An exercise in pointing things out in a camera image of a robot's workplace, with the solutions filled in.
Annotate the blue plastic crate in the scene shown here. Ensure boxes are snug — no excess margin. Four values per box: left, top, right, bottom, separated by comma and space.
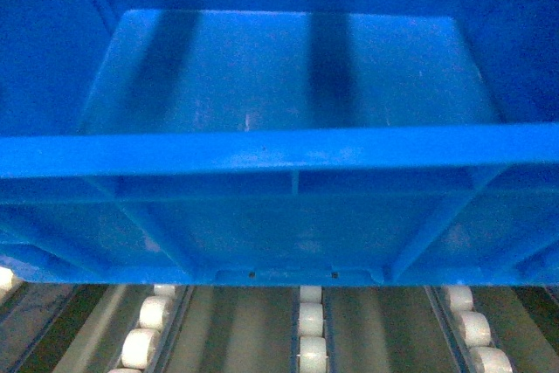
1, 0, 558, 287

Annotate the middle roller track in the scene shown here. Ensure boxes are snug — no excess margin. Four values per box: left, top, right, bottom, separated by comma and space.
291, 286, 335, 373

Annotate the roller track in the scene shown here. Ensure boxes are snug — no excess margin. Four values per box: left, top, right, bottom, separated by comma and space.
291, 286, 335, 373
424, 285, 518, 373
108, 284, 194, 372

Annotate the left roller track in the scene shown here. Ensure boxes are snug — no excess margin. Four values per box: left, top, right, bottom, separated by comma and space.
108, 284, 194, 372

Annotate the right roller track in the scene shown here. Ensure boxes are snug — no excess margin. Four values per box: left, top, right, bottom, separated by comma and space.
424, 285, 518, 373

